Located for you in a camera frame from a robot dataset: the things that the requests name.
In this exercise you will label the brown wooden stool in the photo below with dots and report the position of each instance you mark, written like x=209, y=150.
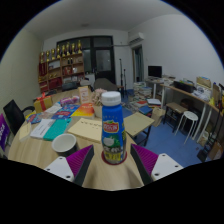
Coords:
x=176, y=107

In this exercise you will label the stack of books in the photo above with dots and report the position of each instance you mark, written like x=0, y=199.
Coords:
x=142, y=93

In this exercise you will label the black office chair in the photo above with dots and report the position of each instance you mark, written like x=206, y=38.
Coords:
x=15, y=116

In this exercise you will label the cardboard box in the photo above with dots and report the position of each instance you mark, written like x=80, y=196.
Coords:
x=204, y=82

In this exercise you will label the white round stool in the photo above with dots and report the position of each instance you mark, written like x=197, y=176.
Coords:
x=190, y=116

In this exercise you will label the black printer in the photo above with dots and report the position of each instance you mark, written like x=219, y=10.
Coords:
x=185, y=86

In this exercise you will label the pink box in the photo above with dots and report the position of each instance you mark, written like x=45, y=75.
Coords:
x=70, y=100

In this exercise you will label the yellow paper sheet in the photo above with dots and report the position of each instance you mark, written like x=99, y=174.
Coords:
x=25, y=130

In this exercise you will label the black computer monitor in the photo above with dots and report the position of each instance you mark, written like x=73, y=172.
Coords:
x=155, y=71

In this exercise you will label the flat round red coaster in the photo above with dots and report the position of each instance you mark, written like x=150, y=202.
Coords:
x=103, y=161

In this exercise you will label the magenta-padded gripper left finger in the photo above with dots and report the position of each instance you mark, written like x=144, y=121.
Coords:
x=58, y=166

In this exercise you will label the wooden side desk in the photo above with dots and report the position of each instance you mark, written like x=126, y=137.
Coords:
x=200, y=99

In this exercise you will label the brown armchair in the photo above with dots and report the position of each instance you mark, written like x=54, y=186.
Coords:
x=105, y=84

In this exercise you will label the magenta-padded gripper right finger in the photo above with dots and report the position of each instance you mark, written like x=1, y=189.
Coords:
x=164, y=165

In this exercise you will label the blue drink bottle white cap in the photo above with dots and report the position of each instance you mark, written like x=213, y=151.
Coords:
x=113, y=130

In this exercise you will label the white wall air conditioner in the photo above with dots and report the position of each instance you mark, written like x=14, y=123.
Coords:
x=136, y=38

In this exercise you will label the blue booklet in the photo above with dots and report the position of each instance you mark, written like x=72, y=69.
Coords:
x=65, y=111

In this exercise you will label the pink flowers in white pot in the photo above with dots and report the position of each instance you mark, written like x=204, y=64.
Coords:
x=98, y=96

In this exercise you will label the orange book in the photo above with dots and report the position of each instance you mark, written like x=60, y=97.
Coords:
x=83, y=110

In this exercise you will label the large yellow paper envelope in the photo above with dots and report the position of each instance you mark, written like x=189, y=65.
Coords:
x=85, y=130

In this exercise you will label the black mug white inside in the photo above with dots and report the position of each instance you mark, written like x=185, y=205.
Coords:
x=65, y=145

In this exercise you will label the yellow gift box red ribbon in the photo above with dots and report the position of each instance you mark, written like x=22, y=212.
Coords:
x=42, y=104

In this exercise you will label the teal book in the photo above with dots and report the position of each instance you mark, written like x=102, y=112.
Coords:
x=57, y=129

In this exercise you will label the wooden shelf unit with trophies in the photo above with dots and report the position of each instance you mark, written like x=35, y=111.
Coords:
x=60, y=66

